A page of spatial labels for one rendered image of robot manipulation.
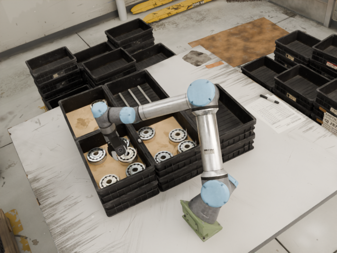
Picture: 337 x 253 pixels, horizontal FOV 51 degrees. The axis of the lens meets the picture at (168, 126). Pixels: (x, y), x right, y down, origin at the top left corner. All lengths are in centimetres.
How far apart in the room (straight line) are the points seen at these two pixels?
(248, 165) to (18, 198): 191
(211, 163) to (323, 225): 137
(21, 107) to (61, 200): 214
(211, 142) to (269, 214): 53
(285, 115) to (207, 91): 94
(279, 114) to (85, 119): 120
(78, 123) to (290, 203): 128
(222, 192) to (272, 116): 94
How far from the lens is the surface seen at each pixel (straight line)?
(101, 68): 332
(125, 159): 187
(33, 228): 292
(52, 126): 250
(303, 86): 311
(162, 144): 197
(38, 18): 498
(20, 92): 429
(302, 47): 361
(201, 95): 148
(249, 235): 177
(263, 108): 236
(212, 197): 150
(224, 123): 206
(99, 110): 165
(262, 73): 341
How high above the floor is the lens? 223
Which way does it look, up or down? 43 degrees down
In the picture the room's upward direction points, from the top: 9 degrees counter-clockwise
